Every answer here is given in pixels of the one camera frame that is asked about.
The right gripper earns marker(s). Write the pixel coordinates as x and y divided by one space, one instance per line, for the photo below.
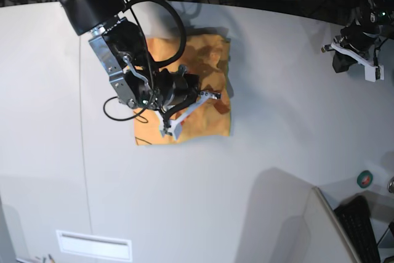
178 88

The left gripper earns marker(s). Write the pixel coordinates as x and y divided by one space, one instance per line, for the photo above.
356 38

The orange t-shirt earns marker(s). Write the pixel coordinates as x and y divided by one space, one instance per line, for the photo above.
205 55

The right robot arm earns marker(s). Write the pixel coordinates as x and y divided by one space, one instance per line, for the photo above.
120 45

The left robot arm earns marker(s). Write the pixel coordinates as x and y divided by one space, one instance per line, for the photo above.
371 13

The green tape roll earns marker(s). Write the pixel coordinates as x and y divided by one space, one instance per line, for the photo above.
364 179

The black keyboard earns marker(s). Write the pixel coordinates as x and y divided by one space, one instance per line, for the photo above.
354 218

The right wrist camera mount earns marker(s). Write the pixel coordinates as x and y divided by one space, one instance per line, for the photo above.
175 125

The white cable grommet plate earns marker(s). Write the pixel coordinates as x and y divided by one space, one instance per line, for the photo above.
112 249

